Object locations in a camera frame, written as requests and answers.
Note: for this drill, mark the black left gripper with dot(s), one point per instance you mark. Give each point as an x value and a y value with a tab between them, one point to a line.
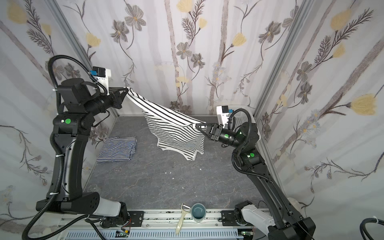
115	97

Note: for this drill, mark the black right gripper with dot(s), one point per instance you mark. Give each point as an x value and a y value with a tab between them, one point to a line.
212	132

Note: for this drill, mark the black white striped tank top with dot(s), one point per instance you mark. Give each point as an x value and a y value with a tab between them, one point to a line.
175	131

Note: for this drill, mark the blue white striped tank top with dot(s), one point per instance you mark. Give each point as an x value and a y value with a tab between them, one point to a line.
117	149

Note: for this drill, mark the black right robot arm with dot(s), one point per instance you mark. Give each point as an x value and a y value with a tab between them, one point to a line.
284	222

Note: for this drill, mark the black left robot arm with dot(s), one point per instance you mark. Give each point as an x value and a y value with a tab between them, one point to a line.
69	139

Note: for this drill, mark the teal ceramic cup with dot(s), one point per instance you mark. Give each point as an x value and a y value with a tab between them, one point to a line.
198	212

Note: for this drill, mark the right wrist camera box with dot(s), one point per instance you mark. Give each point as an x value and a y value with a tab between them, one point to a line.
223	112

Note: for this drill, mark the cream handled peeler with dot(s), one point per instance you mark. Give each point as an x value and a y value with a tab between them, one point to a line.
184	211

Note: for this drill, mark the aluminium mounting rail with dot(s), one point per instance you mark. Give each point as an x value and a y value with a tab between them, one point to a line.
217	224

